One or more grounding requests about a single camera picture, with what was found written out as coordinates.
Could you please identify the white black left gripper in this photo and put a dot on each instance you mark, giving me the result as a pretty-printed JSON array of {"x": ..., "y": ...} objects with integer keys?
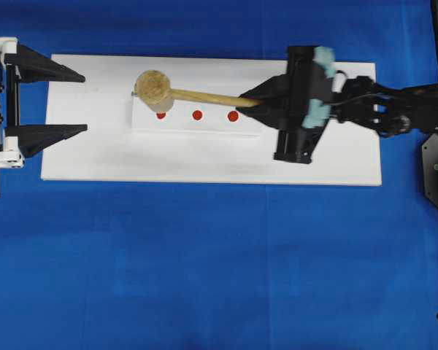
[{"x": 19, "y": 63}]

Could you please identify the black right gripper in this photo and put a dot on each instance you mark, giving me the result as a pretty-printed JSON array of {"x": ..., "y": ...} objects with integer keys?
[{"x": 306, "y": 91}]

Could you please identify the wooden mallet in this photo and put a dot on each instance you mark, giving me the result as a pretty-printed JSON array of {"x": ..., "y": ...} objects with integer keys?
[{"x": 154, "y": 89}]

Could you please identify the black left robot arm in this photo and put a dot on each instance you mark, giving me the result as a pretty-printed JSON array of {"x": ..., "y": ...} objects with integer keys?
[{"x": 20, "y": 64}]

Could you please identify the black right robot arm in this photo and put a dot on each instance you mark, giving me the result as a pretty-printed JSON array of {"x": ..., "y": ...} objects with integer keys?
[{"x": 386, "y": 111}]

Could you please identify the white foam board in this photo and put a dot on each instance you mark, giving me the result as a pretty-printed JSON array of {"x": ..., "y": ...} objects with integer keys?
[{"x": 111, "y": 150}]

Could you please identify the white raised target strip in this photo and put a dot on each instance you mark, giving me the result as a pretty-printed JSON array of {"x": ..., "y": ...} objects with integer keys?
[{"x": 192, "y": 117}]

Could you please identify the blue table mat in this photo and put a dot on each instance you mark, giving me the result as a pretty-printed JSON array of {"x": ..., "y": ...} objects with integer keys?
[{"x": 91, "y": 265}]

